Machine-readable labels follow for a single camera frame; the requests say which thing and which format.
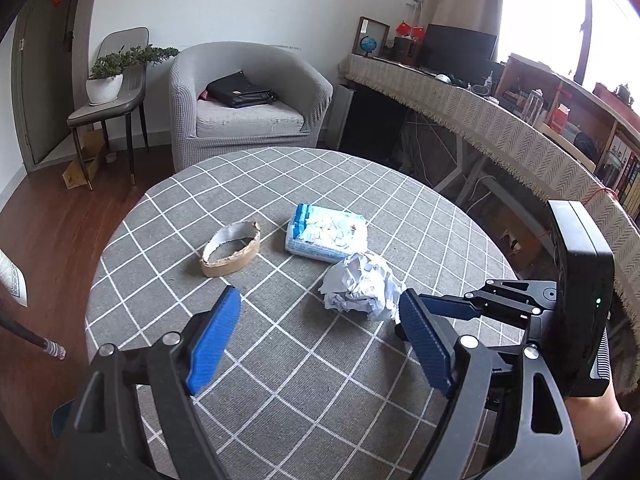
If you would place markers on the grey door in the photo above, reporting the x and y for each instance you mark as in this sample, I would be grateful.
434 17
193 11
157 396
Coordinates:
42 88

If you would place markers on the wooden desk shelf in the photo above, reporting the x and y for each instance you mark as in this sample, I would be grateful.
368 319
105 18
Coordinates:
597 128

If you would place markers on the white patterned tablecloth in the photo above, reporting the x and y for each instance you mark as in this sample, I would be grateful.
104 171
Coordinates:
12 279

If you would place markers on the black monitor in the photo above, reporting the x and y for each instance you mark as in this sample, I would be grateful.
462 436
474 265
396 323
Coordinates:
464 53

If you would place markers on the beige fringed desk cloth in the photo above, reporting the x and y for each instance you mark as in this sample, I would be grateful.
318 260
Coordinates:
530 157

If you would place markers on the black bag on armchair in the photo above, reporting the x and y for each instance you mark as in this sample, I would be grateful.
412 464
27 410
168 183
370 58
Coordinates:
237 91

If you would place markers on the grey dining chair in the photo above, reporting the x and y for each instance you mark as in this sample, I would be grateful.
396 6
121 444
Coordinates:
129 100

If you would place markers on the small blue globe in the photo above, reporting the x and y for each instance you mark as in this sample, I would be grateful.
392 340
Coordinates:
368 45

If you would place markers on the grey checked tablecloth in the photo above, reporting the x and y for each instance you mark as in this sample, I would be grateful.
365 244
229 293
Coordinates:
301 392

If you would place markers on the brown tape roll core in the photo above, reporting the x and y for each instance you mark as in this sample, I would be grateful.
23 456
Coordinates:
231 249

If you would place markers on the person's right hand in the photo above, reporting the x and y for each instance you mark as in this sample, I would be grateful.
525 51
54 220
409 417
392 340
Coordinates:
598 423

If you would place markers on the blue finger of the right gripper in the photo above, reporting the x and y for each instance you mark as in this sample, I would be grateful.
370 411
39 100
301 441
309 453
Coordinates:
450 307

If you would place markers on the grey armchair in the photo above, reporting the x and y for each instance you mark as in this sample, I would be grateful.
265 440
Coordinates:
201 129

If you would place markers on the small paper ball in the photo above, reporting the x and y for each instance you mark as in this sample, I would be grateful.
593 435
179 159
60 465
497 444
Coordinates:
364 283

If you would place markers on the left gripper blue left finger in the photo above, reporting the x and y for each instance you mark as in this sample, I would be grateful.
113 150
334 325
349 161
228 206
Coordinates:
211 339

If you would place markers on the cardboard box on floor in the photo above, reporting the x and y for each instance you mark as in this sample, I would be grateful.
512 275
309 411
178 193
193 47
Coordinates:
81 171

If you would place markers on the black table leg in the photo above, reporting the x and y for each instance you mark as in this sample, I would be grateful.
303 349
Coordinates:
50 347

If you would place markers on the wooden picture frame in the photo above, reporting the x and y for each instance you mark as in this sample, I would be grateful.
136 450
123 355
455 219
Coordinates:
373 28

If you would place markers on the blue white tissue pack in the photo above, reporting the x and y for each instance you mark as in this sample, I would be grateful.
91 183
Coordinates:
325 234

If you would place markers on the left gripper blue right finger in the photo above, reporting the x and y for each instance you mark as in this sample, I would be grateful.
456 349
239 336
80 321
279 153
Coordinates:
432 343

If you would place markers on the potted plant white pot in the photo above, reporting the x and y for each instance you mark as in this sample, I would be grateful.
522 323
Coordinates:
107 73

